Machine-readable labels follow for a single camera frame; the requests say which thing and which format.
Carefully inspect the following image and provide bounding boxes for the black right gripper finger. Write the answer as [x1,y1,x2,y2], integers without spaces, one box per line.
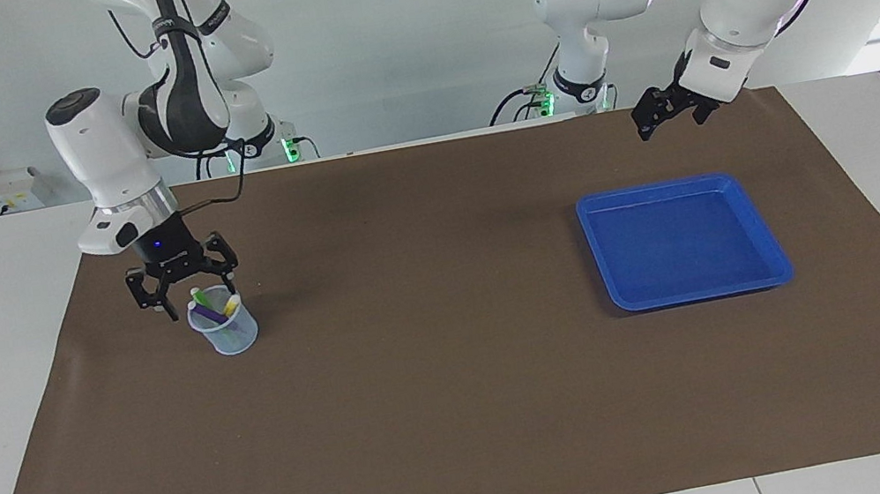
[123,261,181,329]
[181,229,243,293]

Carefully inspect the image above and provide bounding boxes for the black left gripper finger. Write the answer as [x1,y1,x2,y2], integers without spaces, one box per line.
[690,100,724,128]
[628,82,690,143]

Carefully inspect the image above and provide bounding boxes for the purple pen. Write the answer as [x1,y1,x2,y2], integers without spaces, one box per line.
[187,295,232,331]

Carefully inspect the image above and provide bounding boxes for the light blue mesh cup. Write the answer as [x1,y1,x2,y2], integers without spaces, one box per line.
[183,280,263,362]

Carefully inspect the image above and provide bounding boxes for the blue plastic tray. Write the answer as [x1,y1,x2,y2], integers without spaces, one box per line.
[573,163,797,319]

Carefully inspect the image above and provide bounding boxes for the brown table mat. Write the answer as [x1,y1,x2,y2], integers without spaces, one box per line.
[0,64,880,494]

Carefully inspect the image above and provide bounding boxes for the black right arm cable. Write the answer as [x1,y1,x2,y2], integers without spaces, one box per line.
[106,0,257,221]

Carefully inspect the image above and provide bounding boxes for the black right base cable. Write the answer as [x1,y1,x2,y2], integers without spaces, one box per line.
[190,134,232,181]

